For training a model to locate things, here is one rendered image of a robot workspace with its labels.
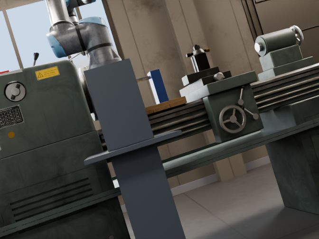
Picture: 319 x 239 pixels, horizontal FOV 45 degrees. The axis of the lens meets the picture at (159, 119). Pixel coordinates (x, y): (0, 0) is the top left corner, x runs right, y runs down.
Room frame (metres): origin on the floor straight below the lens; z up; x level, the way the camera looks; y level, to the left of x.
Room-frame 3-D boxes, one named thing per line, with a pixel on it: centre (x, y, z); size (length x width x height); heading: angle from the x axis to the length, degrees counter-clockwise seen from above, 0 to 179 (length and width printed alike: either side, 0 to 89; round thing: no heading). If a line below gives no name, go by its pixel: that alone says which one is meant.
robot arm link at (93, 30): (1.69, 0.16, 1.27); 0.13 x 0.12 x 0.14; 94
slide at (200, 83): (2.35, -0.32, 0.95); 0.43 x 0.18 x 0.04; 14
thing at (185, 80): (2.28, -0.31, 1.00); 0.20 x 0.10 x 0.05; 104
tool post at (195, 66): (2.29, -0.33, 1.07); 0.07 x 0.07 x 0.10; 14
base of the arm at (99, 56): (1.69, 0.16, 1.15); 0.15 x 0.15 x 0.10
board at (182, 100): (2.28, 0.01, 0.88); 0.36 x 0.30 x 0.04; 14
